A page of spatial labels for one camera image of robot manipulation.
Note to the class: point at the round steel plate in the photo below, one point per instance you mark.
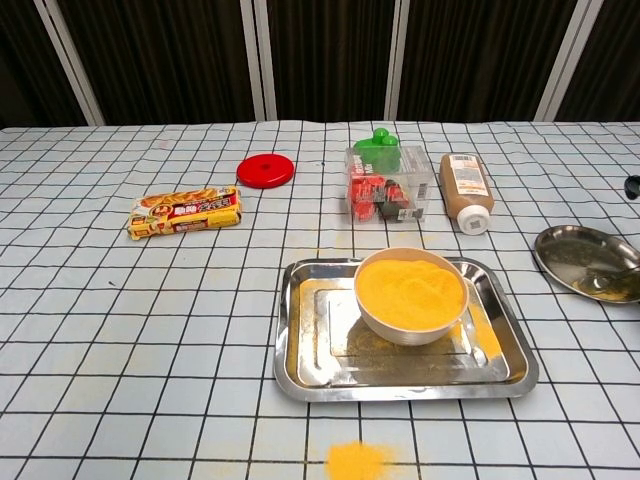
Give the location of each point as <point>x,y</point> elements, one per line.
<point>570,252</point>

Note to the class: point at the checked blue tablecloth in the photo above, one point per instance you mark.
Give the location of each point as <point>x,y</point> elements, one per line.
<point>150,325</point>

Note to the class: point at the orange powder pile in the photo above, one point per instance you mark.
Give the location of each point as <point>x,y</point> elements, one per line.
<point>357,462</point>

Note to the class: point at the green toy block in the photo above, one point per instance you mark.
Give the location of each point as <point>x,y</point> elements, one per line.
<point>377,150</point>

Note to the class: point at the white partition post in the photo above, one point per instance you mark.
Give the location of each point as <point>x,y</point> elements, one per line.
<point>562,65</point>
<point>399,60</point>
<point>260,60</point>
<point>70,65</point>

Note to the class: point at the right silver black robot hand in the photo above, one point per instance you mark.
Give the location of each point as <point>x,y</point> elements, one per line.
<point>633,186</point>

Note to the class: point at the white bowl of orange powder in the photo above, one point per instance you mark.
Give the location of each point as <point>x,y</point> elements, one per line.
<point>410,295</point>

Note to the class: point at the yellow snack package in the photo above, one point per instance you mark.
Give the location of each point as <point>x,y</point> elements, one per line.
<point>185,212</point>

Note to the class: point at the red round lid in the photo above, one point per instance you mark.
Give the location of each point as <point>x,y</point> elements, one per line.
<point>265,171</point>

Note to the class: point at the clear box with red packets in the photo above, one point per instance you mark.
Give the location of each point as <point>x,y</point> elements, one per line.
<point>380,197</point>

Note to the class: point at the metal spoon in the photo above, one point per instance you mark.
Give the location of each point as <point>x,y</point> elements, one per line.
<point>595,283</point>

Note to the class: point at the brown sauce bottle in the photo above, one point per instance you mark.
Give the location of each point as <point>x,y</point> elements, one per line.
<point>465,190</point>

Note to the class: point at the rectangular steel tray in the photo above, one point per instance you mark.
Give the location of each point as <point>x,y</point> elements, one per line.
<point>320,370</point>

